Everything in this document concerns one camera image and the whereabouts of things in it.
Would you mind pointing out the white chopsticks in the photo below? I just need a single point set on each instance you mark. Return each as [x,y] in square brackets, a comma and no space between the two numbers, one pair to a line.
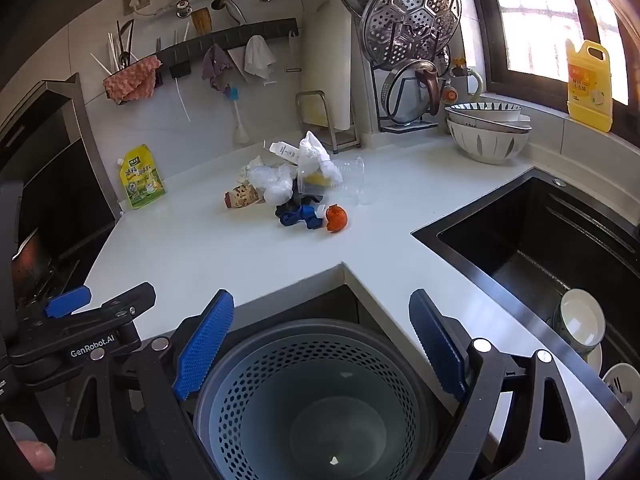
[111,50]

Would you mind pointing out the blue white bottle brush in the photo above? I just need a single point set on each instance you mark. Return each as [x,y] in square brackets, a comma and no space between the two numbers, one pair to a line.
[241,132]

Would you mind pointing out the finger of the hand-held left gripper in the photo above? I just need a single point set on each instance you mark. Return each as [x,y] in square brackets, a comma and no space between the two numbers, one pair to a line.
[130,300]
[67,302]

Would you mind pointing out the pink dish cloth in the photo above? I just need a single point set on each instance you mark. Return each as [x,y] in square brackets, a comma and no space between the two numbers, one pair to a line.
[132,80]

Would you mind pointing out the black wall rail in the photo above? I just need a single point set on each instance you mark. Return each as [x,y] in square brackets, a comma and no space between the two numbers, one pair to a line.
[260,30]

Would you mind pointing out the dark grey cloth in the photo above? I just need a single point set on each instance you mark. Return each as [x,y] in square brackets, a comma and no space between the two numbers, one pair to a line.
[307,198]

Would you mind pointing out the white tissue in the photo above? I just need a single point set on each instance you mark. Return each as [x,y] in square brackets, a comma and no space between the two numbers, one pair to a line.
[275,187]

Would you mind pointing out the white hanging cloth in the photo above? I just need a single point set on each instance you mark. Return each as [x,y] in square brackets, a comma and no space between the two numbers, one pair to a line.
[259,56]

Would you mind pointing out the black lid rack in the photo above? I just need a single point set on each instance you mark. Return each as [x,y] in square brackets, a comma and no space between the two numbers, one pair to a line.
[410,128]

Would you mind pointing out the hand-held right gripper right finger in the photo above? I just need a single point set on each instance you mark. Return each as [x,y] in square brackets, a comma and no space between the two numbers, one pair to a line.
[440,340]

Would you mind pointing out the yellow detergent bottle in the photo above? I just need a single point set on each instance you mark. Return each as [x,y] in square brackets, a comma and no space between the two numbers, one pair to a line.
[590,90]

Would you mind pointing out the yellow stand-up pouch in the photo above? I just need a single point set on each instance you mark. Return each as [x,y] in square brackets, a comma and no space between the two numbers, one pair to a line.
[142,180]

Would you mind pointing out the person's left hand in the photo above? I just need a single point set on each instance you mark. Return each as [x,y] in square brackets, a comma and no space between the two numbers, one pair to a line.
[37,455]

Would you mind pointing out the orange red peel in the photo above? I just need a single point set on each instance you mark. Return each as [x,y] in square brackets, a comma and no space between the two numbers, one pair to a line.
[336,219]

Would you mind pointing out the white green bowl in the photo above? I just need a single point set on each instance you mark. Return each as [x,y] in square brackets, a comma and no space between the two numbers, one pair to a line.
[580,320]

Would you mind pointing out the striped rim bowl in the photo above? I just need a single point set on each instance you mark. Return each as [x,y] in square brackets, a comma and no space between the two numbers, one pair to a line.
[482,110]

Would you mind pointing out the yellow plastic lid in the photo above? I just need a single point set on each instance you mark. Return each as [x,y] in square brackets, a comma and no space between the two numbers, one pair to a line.
[317,180]

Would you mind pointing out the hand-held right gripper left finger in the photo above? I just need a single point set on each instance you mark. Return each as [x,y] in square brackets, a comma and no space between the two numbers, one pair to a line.
[205,345]

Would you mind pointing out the purple rag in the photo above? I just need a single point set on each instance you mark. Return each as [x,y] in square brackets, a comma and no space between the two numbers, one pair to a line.
[216,67]

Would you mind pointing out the black steel range hood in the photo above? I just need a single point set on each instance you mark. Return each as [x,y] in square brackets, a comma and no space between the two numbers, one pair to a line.
[50,160]

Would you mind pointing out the grey perforated trash bin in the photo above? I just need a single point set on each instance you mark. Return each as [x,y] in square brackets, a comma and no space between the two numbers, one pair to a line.
[310,410]

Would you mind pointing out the white cutting board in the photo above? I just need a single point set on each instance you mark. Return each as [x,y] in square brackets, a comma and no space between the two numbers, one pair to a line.
[325,60]

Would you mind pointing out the printed paper cup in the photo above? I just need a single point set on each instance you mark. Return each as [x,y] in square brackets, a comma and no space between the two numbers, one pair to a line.
[240,196]

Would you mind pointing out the clear plastic cup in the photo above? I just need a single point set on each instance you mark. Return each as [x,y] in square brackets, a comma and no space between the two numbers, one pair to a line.
[350,175]

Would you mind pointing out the white green drink carton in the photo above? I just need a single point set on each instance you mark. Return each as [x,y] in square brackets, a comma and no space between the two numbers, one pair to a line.
[285,151]

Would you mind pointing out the black kitchen sink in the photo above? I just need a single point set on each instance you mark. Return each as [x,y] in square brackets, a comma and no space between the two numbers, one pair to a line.
[500,245]

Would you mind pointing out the steel cutting board stand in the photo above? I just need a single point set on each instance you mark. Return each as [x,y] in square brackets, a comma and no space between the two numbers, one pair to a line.
[346,143]

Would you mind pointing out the white plastic bag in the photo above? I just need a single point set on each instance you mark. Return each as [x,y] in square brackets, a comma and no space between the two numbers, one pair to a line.
[315,152]

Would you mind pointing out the orange round knob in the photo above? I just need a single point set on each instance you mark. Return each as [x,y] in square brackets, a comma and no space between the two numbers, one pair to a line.
[451,95]

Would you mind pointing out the white wall socket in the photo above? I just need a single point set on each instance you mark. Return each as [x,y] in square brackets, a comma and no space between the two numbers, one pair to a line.
[136,1]

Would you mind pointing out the large leaf-pattern bowl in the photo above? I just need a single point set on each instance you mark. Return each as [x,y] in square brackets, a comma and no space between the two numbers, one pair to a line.
[487,147]

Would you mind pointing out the dark window frame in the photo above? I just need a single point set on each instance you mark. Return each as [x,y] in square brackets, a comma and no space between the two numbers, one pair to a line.
[495,60]

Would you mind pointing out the blue bag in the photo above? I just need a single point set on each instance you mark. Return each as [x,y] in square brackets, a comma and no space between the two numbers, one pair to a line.
[295,216]

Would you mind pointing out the perforated steel steamer plate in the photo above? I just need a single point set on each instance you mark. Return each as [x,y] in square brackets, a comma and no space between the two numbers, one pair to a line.
[410,15]

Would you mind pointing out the white plate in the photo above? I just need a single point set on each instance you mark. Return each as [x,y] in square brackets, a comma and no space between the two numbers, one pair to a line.
[622,382]

